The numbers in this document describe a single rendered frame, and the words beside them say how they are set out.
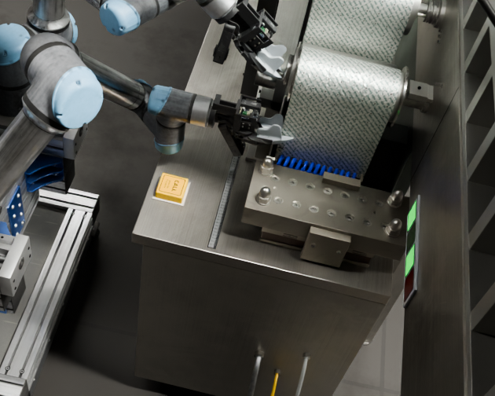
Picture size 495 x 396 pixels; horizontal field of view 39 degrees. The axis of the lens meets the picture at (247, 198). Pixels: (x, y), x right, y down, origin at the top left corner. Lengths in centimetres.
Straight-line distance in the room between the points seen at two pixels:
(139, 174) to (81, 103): 160
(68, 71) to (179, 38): 230
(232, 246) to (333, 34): 59
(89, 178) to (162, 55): 89
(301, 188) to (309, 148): 11
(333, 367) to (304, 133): 74
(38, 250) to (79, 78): 121
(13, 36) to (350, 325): 119
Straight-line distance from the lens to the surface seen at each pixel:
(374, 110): 167
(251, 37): 159
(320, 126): 172
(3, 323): 244
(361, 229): 171
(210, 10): 157
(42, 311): 242
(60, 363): 259
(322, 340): 200
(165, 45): 369
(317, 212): 170
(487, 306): 107
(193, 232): 177
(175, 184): 183
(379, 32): 183
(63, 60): 151
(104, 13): 155
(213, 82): 215
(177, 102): 172
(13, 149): 155
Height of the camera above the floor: 232
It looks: 50 degrees down
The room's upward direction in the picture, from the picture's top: 14 degrees clockwise
